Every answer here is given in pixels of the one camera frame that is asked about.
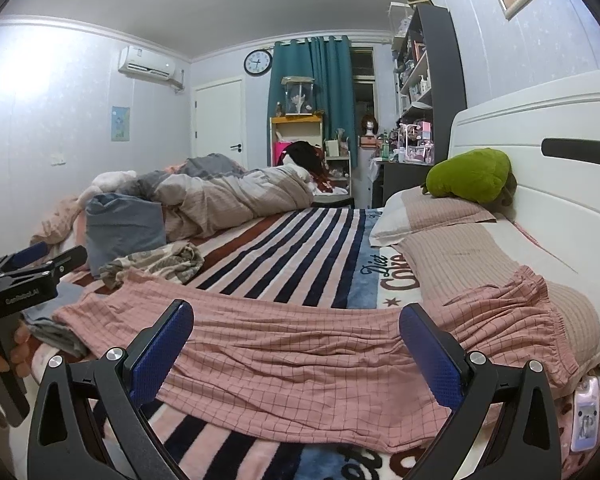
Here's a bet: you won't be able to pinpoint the pink checked pants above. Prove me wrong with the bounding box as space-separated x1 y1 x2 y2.
56 266 579 453

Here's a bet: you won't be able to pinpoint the pink phone on bed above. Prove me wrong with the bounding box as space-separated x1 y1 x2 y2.
570 376 600 453

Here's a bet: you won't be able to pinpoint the blue grey folded garment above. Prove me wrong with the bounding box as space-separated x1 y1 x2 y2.
84 193 166 278

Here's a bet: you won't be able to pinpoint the grey floral patterned garment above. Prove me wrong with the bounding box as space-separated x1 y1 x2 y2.
99 240 204 289

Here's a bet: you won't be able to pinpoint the beige striped pillow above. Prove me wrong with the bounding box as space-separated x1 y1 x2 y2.
396 221 600 388

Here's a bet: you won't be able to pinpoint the crumpled beige grey duvet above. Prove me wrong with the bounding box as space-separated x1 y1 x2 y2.
117 153 314 242

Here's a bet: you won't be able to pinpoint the striped plush bed blanket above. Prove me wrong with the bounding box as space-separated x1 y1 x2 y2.
29 206 600 480

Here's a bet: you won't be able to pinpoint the green plush toy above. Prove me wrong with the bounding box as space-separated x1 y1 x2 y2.
422 148 517 207

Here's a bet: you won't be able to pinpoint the white air conditioner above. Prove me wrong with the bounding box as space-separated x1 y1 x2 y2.
118 46 184 91

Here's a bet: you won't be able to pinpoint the white door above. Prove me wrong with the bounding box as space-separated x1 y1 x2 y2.
192 77 247 167

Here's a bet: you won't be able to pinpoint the white bed headboard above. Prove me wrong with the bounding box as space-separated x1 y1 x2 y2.
447 68 600 361

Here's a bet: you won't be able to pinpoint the yellow white shelf cabinet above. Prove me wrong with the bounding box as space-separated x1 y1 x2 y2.
268 115 324 166

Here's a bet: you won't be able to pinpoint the mannequin head with wig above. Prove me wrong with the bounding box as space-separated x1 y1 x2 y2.
358 114 379 148

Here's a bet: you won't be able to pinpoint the glass display case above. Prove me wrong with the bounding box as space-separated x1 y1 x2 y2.
282 76 314 116

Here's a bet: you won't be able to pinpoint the dark tall bookshelf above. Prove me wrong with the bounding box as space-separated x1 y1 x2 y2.
372 3 467 207

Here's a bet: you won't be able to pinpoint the teal curtain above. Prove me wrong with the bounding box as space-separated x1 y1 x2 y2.
268 36 358 168

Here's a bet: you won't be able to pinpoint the small wall poster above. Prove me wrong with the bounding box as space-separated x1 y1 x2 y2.
110 106 131 142

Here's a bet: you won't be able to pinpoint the round wall clock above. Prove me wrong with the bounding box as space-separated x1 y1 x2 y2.
242 49 273 77

